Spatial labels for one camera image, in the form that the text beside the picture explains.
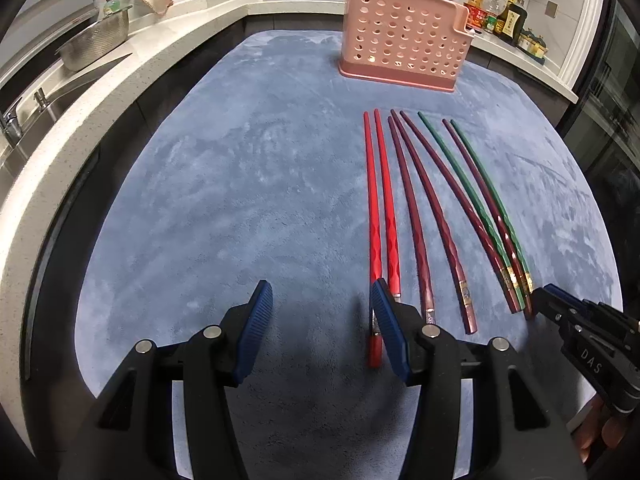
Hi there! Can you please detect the black glass door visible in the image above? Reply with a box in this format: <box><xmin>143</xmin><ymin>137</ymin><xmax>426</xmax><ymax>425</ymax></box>
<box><xmin>555</xmin><ymin>0</ymin><xmax>640</xmax><ymax>311</ymax></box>

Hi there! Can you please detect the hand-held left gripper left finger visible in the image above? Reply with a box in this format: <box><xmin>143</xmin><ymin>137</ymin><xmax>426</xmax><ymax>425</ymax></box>
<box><xmin>60</xmin><ymin>280</ymin><xmax>274</xmax><ymax>480</ymax></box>

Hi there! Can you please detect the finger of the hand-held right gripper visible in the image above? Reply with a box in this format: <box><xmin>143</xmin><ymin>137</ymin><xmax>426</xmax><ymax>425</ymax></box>
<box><xmin>542</xmin><ymin>284</ymin><xmax>601</xmax><ymax>317</ymax></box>
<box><xmin>531</xmin><ymin>289</ymin><xmax>569</xmax><ymax>324</ymax></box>

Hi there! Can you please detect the person's right hand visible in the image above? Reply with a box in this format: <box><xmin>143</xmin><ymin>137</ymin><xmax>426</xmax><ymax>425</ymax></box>
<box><xmin>574</xmin><ymin>399</ymin><xmax>640</xmax><ymax>457</ymax></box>

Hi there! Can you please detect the steel colander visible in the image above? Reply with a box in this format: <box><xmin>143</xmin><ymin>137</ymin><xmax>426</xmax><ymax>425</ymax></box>
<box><xmin>55</xmin><ymin>5</ymin><xmax>135</xmax><ymax>72</ymax></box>

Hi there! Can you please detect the red seasoning jar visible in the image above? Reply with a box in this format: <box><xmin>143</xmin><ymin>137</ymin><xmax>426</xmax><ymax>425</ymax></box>
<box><xmin>464</xmin><ymin>1</ymin><xmax>493</xmax><ymax>31</ymax></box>

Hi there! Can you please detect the chrome sink faucet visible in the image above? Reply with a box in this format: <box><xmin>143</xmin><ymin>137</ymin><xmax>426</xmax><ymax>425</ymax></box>
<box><xmin>0</xmin><ymin>95</ymin><xmax>26</xmax><ymax>148</ymax></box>

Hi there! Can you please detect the dark soy sauce bottle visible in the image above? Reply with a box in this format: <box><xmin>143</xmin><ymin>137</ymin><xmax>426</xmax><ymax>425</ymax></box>
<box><xmin>495</xmin><ymin>0</ymin><xmax>530</xmax><ymax>46</ymax></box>

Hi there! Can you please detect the red chopstick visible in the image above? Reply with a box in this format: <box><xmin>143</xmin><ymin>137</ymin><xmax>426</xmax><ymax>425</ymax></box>
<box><xmin>363</xmin><ymin>112</ymin><xmax>384</xmax><ymax>370</ymax></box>
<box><xmin>374</xmin><ymin>109</ymin><xmax>403</xmax><ymax>304</ymax></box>

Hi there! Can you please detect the pink perforated plastic basket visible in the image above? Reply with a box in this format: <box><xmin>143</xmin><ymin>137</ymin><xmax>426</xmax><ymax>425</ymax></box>
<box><xmin>337</xmin><ymin>0</ymin><xmax>476</xmax><ymax>95</ymax></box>

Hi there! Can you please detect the blue plush mat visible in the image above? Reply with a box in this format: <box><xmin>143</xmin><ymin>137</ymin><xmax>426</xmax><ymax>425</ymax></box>
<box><xmin>75</xmin><ymin>30</ymin><xmax>626</xmax><ymax>480</ymax></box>

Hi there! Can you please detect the green chopstick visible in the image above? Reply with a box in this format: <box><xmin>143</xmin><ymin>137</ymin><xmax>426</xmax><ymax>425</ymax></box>
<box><xmin>418</xmin><ymin>112</ymin><xmax>525</xmax><ymax>311</ymax></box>
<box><xmin>450</xmin><ymin>119</ymin><xmax>532</xmax><ymax>288</ymax></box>

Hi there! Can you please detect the steel sink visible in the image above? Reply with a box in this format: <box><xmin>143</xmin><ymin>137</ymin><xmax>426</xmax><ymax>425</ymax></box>
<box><xmin>0</xmin><ymin>52</ymin><xmax>133</xmax><ymax>161</ymax></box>

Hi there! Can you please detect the speckled stone countertop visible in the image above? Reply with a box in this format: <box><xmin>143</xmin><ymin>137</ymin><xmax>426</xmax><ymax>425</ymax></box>
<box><xmin>0</xmin><ymin>0</ymin><xmax>581</xmax><ymax>351</ymax></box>

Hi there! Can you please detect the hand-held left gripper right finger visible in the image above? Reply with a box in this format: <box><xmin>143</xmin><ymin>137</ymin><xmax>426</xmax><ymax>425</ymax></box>
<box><xmin>370</xmin><ymin>279</ymin><xmax>588</xmax><ymax>480</ymax></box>

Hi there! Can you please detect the small seasoning jar set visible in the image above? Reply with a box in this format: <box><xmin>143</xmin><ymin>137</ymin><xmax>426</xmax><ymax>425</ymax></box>
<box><xmin>517</xmin><ymin>30</ymin><xmax>549</xmax><ymax>64</ymax></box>

